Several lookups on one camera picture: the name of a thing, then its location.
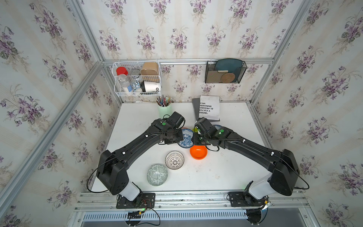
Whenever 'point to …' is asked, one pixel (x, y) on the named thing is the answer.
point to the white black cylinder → (151, 86)
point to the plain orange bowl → (198, 152)
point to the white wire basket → (137, 78)
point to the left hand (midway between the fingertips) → (182, 141)
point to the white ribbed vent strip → (161, 216)
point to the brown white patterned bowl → (174, 160)
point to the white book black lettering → (209, 107)
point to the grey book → (196, 102)
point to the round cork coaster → (227, 77)
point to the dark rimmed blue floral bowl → (187, 142)
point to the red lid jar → (122, 70)
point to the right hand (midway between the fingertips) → (193, 140)
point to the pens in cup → (163, 100)
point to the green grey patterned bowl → (157, 175)
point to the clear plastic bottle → (123, 82)
